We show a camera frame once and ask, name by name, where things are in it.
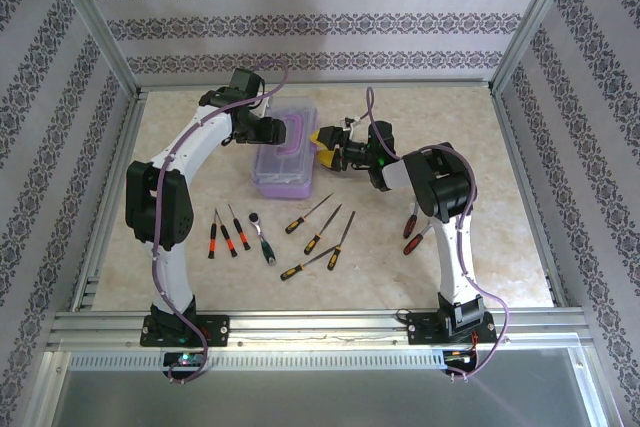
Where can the black orange precision screwdriver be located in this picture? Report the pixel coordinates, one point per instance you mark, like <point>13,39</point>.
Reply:
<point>230,244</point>
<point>213,244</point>
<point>243,239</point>

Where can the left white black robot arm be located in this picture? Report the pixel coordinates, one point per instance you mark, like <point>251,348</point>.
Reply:
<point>205,134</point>

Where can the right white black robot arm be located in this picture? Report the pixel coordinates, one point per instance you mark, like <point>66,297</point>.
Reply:
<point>450,267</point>

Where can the grey metal sheet panel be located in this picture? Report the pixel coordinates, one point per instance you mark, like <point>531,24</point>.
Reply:
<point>320,397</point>

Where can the aluminium frame rear rail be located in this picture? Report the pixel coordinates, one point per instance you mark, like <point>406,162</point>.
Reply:
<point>425,84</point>

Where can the aluminium frame side rail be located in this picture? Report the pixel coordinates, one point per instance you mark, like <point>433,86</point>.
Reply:
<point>126,142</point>
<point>519,147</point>

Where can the aluminium frame mounting rail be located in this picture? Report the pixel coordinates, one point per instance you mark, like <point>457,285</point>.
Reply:
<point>325,319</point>

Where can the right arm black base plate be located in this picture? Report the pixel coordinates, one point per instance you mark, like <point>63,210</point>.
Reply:
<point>420,329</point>

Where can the aluminium frame corner post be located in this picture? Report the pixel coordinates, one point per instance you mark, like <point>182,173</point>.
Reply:
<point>96,22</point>
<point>536,22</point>

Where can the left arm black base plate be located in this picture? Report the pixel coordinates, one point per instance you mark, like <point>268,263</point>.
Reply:
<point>217,329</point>

